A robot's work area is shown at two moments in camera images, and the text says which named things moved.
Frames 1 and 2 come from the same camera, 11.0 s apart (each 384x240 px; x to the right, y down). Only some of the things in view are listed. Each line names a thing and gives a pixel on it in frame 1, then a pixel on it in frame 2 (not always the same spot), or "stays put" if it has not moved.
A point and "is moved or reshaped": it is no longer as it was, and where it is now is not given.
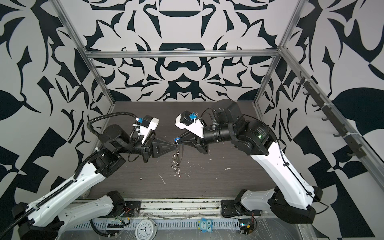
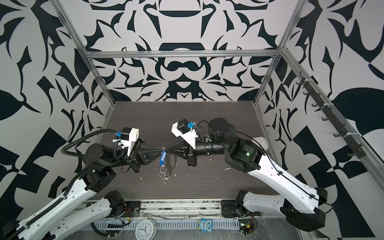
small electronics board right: [246, 225] stays put
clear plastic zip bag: [175, 165] is moved or reshaped
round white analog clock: [146, 229] stays put
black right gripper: [185, 137] → [191, 155]
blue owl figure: [205, 225] stays put
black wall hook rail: [355, 148] stays put
